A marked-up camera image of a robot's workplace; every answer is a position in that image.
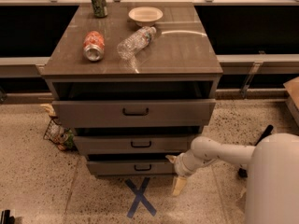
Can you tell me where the clear plastic bottle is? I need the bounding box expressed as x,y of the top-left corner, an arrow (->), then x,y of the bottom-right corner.
117,26 -> 157,60

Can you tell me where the white paper bowl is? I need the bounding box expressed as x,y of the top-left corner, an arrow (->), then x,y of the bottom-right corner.
128,7 -> 163,27

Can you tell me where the grey bottom drawer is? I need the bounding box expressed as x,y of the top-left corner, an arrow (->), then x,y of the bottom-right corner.
87,160 -> 175,176

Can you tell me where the wooden box right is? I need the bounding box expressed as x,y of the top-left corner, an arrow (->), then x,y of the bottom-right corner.
284,77 -> 299,126

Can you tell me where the metal rail bracket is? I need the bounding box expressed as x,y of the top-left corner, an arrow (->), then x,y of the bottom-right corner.
240,62 -> 263,98

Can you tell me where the orange soda can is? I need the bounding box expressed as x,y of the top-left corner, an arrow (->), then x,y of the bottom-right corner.
83,31 -> 105,62

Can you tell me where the grey drawer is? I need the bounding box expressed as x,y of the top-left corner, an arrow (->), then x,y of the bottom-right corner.
52,100 -> 216,128
74,134 -> 196,156
87,160 -> 175,176

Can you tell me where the green soda can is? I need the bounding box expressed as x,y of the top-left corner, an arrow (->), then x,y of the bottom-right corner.
91,0 -> 107,18

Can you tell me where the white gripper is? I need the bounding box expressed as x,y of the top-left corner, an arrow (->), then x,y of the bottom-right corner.
165,151 -> 203,196

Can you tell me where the grey drawer cabinet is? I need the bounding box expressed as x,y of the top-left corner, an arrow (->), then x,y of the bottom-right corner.
41,3 -> 222,162

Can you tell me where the blue tape cross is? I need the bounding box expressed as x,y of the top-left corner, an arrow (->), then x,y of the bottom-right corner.
125,177 -> 157,218

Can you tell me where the black object bottom left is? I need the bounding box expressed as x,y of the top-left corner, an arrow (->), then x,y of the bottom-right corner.
0,210 -> 15,224

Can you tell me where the wire basket with items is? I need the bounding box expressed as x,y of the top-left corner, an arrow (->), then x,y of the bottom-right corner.
43,119 -> 76,151

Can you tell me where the grey top drawer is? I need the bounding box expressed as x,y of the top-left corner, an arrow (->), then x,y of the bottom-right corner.
52,100 -> 216,128

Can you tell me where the grey middle drawer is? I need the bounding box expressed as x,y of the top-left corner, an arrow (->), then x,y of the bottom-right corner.
74,134 -> 196,156

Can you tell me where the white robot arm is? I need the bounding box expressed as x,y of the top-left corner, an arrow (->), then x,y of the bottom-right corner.
167,133 -> 299,224

